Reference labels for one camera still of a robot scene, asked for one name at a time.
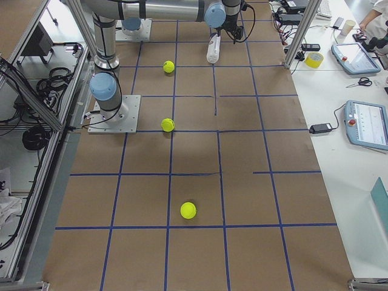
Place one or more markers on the white blue tennis ball can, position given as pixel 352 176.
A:
pixel 213 48

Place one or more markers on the tennis ball near base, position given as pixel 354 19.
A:
pixel 168 66

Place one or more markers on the tennis ball middle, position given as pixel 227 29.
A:
pixel 167 125

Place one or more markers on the tennis ball front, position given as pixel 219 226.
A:
pixel 188 210

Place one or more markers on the black phone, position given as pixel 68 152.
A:
pixel 310 47

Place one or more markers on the yellow tape roll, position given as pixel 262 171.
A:
pixel 314 60

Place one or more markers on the paper cup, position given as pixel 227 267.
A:
pixel 347 27

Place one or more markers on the far teach pendant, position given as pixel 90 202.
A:
pixel 354 59

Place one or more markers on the teach pendant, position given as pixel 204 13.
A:
pixel 366 124
pixel 354 59

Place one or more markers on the black power adapter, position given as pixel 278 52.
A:
pixel 320 128

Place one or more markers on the black scissors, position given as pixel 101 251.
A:
pixel 363 81

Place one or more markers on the near teach pendant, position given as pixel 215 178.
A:
pixel 366 124

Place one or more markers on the white crumpled cloth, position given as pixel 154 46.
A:
pixel 10 205

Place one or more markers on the aluminium frame post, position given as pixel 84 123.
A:
pixel 303 27

